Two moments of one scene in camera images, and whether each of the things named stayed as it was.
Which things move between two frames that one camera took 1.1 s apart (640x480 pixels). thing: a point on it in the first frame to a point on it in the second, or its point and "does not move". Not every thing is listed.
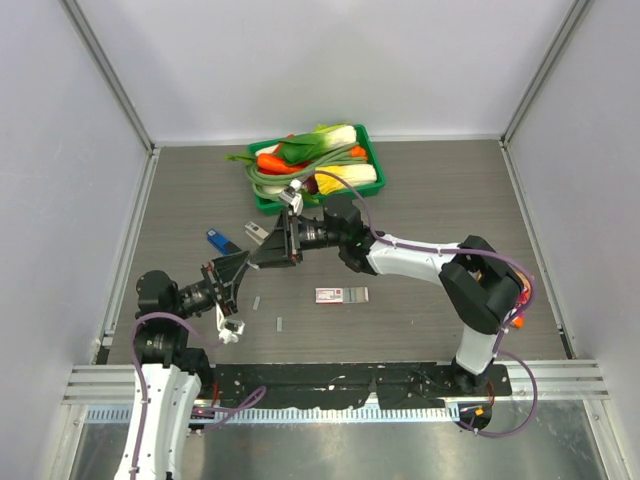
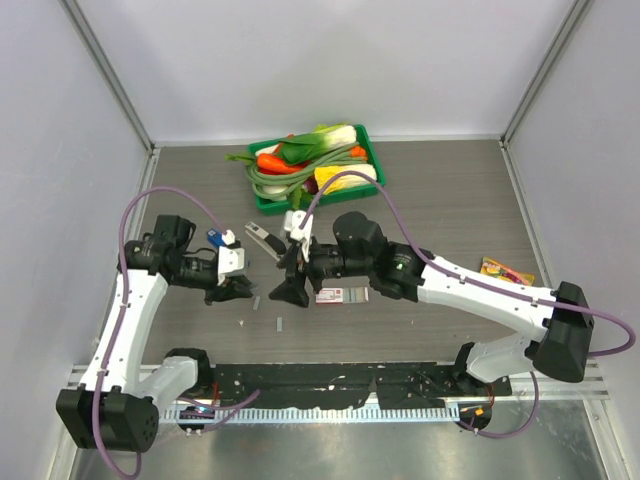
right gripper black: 283,248 to 293,287
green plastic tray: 320,167 does not move
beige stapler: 256,233 does not move
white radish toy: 273,189 does not move
